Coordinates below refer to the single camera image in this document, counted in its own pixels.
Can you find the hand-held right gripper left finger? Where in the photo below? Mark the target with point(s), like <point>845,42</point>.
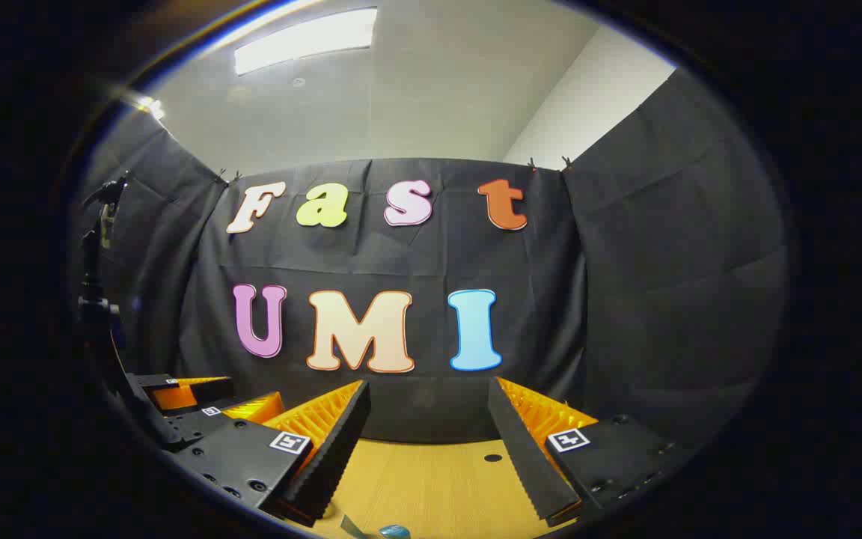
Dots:
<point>334,457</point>

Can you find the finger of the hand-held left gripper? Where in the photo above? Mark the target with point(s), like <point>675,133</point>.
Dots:
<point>191,393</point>
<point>195,428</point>

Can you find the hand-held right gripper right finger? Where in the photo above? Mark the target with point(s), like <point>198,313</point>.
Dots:
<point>524,457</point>

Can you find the blue cream jar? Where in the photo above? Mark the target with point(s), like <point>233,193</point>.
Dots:
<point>395,532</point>

